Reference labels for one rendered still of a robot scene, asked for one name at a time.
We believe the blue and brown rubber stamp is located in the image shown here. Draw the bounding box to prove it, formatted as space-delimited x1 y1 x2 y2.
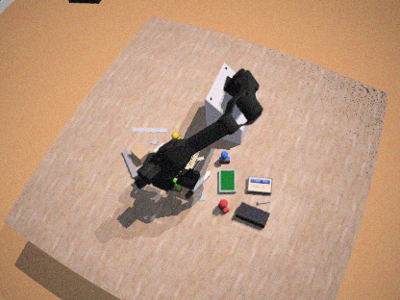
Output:
219 151 230 163

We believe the white flat bar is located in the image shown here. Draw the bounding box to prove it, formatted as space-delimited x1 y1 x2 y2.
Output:
132 127 167 133

